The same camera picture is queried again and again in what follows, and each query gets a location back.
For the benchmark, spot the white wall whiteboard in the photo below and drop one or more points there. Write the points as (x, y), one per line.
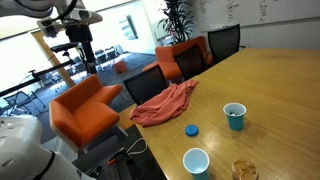
(260, 11)

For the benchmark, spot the orange sofa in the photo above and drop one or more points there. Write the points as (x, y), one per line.
(166, 66)

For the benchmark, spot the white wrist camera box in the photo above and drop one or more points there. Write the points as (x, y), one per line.
(50, 27)

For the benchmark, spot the salmon pink cloth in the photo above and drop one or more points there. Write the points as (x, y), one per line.
(163, 106)

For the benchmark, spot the wooden door frame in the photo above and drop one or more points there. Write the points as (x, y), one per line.
(63, 66)

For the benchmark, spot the blue round lid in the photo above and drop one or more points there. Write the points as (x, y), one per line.
(191, 130)

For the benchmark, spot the black metal bar stand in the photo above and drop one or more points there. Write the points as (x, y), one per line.
(36, 76)

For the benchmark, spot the blue cup with contents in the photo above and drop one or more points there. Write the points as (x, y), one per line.
(235, 121)

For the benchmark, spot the large orange armchair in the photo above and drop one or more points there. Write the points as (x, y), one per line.
(86, 116)

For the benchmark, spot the blue plastic cup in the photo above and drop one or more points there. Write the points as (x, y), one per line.
(196, 163)

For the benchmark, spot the dark robot base platform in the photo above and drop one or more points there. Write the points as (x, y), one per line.
(100, 156)

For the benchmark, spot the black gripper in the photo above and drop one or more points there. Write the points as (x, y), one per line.
(78, 33)

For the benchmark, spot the black mesh office chair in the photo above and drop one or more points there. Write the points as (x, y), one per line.
(146, 85)

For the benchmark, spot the glass jar with brown contents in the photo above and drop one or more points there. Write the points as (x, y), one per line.
(245, 170)

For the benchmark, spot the green potted plant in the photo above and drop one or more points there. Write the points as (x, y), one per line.
(178, 20)

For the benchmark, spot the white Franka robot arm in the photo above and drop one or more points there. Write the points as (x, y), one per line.
(20, 150)

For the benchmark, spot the small orange ottoman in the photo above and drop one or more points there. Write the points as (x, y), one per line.
(120, 66)

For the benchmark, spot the black folding chair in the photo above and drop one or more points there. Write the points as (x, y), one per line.
(20, 100)

